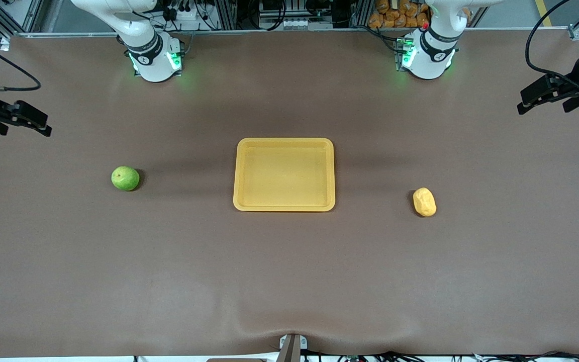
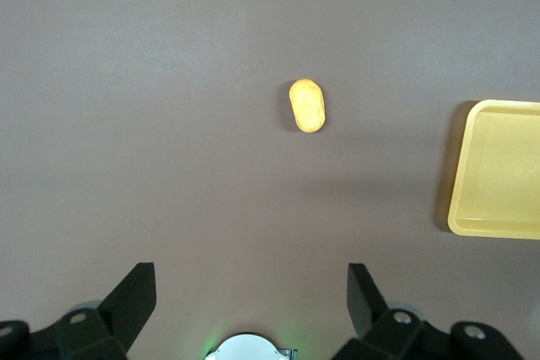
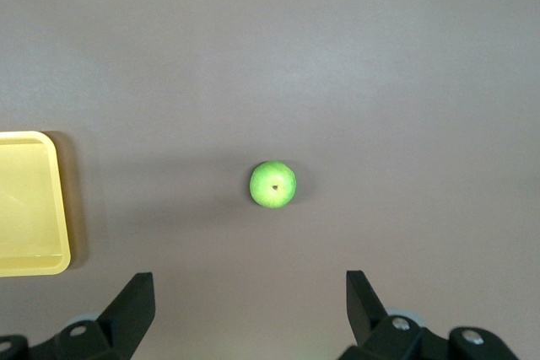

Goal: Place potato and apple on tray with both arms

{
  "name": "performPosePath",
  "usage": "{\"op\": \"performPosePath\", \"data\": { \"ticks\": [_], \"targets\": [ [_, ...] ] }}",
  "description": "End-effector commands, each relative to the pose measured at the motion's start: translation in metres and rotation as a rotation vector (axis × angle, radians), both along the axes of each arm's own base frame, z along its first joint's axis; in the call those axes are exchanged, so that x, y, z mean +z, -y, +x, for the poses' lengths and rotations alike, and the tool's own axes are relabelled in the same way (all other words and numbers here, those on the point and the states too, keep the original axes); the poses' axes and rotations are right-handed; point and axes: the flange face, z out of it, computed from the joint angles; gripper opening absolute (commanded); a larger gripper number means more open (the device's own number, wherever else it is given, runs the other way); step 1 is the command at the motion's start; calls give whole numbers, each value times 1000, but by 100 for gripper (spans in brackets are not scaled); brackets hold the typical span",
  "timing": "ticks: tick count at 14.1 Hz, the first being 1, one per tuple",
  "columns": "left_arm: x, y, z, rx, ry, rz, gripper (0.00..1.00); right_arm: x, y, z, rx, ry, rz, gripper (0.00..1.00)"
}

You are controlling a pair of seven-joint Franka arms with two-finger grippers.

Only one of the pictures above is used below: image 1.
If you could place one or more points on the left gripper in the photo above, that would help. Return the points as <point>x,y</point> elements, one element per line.
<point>574,86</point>

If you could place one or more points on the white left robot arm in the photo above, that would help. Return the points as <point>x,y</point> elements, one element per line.
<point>427,58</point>

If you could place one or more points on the yellow plastic tray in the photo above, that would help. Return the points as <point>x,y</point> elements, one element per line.
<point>284,176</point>

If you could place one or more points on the bag of orange buns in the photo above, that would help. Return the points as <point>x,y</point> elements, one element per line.
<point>395,15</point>

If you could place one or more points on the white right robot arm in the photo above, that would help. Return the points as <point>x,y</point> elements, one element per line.
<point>154,60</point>

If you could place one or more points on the table cover mat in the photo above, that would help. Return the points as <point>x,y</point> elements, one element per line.
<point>289,281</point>

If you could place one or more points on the yellow potato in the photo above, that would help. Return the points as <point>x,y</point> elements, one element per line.
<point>424,202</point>

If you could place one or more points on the white power strip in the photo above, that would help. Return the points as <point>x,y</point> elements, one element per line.
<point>186,12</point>

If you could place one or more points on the black equipment rack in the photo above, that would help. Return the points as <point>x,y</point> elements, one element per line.
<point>284,12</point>

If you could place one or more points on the metal table clamp bracket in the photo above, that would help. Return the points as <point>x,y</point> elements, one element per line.
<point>292,348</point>

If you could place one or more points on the green apple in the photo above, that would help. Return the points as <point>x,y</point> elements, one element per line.
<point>125,179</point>

